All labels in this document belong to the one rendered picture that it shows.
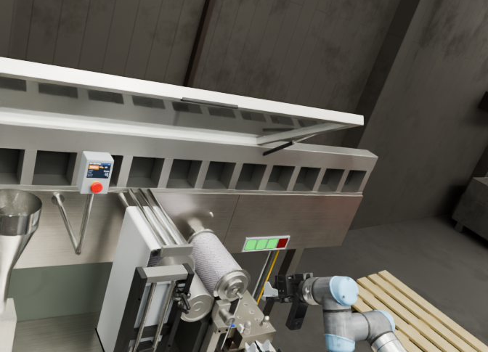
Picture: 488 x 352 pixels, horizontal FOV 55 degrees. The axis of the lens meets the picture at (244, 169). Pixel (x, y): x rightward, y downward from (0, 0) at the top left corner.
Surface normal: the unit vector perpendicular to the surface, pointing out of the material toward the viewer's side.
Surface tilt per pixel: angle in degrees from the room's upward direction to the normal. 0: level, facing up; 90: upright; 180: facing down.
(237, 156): 90
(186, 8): 90
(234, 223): 90
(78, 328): 0
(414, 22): 90
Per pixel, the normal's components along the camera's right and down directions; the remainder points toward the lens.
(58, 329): 0.30, -0.89
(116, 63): 0.59, 0.46
